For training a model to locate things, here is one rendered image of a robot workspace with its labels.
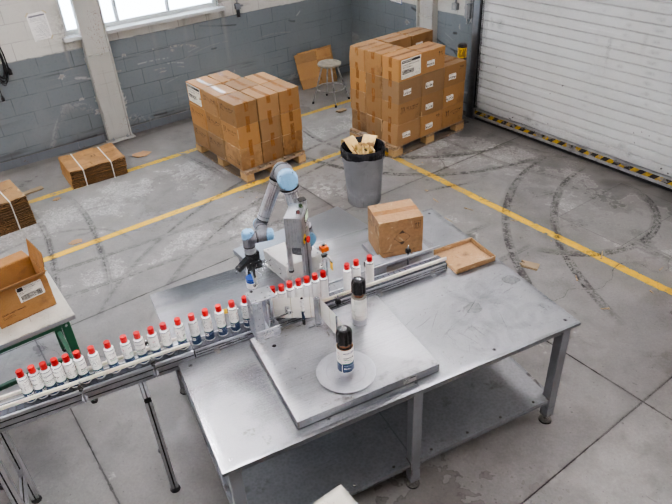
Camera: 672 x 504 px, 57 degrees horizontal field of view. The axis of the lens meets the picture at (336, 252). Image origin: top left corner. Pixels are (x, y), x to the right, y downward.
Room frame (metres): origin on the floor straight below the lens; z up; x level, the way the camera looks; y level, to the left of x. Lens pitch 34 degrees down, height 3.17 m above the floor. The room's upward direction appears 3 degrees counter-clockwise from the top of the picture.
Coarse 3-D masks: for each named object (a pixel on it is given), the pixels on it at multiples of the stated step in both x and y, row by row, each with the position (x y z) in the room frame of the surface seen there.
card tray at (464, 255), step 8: (464, 240) 3.49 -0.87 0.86; (472, 240) 3.49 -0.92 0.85; (440, 248) 3.41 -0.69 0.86; (448, 248) 3.43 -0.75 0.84; (456, 248) 3.44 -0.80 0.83; (464, 248) 3.43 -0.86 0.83; (472, 248) 3.43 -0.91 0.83; (480, 248) 3.41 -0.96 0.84; (440, 256) 3.36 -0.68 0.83; (448, 256) 3.35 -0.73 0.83; (456, 256) 3.35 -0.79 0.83; (464, 256) 3.34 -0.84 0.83; (472, 256) 3.33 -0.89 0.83; (480, 256) 3.33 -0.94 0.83; (488, 256) 3.32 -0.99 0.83; (448, 264) 3.26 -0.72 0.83; (456, 264) 3.26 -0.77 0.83; (464, 264) 3.25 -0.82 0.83; (472, 264) 3.20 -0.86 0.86; (480, 264) 3.23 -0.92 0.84; (456, 272) 3.16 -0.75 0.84
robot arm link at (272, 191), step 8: (272, 176) 3.34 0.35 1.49; (272, 184) 3.34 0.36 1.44; (272, 192) 3.33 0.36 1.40; (264, 200) 3.33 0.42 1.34; (272, 200) 3.32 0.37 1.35; (264, 208) 3.31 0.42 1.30; (272, 208) 3.33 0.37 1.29; (264, 216) 3.30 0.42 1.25; (256, 224) 3.29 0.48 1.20; (264, 224) 3.28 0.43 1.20
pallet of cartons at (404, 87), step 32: (416, 32) 7.63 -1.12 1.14; (352, 64) 7.21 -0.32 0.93; (384, 64) 6.77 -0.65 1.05; (416, 64) 6.75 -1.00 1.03; (448, 64) 7.14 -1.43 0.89; (352, 96) 7.22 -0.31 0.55; (384, 96) 6.77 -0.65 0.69; (416, 96) 6.76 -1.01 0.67; (448, 96) 7.10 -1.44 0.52; (352, 128) 7.21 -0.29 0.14; (384, 128) 6.77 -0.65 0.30; (416, 128) 6.78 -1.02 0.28
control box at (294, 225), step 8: (288, 208) 2.98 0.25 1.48; (296, 208) 2.98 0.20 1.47; (304, 208) 2.98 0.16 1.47; (288, 216) 2.90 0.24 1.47; (296, 216) 2.89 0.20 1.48; (288, 224) 2.88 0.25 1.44; (296, 224) 2.87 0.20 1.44; (304, 224) 2.92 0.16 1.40; (288, 232) 2.88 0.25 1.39; (296, 232) 2.87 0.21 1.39; (304, 232) 2.91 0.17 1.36; (288, 240) 2.88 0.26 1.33; (296, 240) 2.87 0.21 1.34; (304, 240) 2.89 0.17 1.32
